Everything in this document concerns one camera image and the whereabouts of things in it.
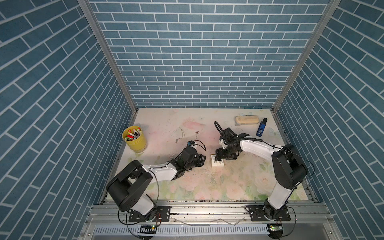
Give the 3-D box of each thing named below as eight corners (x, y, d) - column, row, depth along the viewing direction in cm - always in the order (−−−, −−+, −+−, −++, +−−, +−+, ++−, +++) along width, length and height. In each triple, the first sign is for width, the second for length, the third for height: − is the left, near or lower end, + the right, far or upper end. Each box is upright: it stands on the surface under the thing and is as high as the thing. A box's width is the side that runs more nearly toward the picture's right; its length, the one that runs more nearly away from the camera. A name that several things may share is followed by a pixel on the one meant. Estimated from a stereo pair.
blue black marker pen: (255, 135, 108) (258, 130, 104) (260, 121, 117) (262, 116, 112) (260, 137, 107) (263, 132, 102) (265, 123, 116) (268, 118, 111)
